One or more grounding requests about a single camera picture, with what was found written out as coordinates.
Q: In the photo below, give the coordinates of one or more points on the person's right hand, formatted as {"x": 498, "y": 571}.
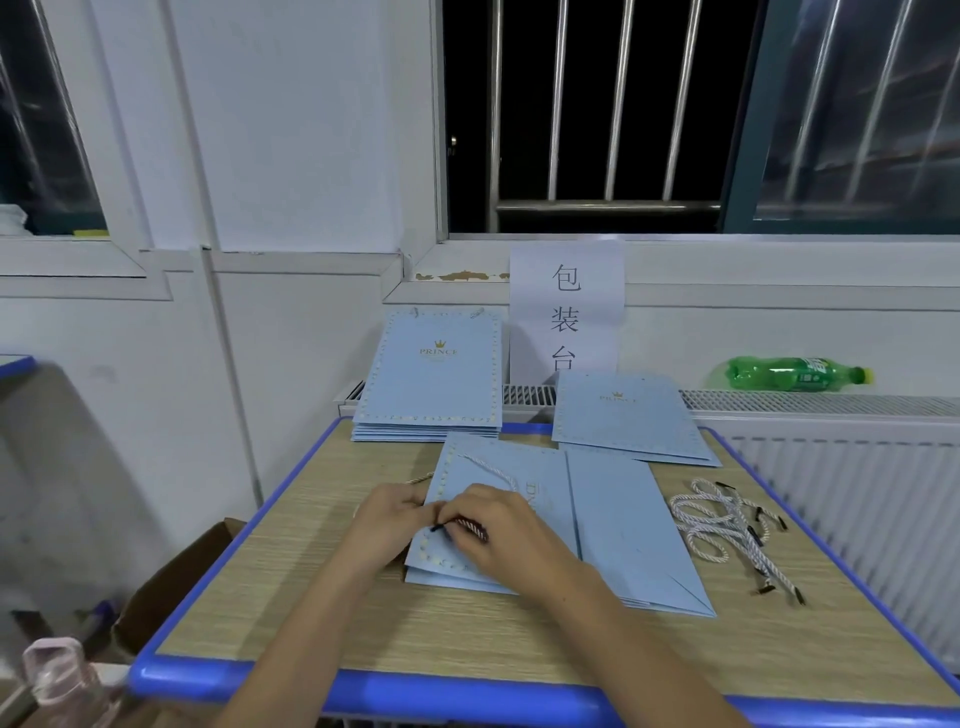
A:
{"x": 513, "y": 543}

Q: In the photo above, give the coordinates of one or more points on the person's left hand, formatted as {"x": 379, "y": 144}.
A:
{"x": 387, "y": 525}

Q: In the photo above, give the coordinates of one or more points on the stack of finished blue bags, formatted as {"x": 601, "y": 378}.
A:
{"x": 428, "y": 431}

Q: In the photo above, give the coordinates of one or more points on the stack of blue paper bags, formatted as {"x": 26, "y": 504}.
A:
{"x": 633, "y": 413}

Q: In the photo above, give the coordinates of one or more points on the person's left forearm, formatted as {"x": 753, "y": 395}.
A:
{"x": 308, "y": 653}

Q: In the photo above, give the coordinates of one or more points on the person's right forearm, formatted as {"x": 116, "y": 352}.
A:
{"x": 645, "y": 660}

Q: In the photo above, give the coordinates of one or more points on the blue-edged wooden desk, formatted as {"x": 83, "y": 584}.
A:
{"x": 285, "y": 585}

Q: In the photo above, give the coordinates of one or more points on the brown cardboard box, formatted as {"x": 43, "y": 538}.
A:
{"x": 180, "y": 585}

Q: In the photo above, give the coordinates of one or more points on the white paper sign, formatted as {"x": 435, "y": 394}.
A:
{"x": 566, "y": 308}

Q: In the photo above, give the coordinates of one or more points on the green plastic bottle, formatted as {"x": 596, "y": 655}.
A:
{"x": 792, "y": 374}

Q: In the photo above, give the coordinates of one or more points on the metal window grille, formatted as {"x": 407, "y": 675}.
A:
{"x": 600, "y": 204}

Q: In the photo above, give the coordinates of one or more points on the white radiator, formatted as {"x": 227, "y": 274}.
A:
{"x": 870, "y": 525}

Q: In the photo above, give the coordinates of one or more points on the pink water bottle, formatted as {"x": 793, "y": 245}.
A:
{"x": 63, "y": 683}

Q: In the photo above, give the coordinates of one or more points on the white framed window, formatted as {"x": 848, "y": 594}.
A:
{"x": 90, "y": 255}

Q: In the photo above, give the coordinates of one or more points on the grey metal desk blue edge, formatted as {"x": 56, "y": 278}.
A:
{"x": 15, "y": 365}

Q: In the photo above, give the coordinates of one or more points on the small white container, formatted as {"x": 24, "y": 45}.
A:
{"x": 12, "y": 219}

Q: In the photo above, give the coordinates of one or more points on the teal framed sliding window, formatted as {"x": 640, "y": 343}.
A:
{"x": 855, "y": 105}

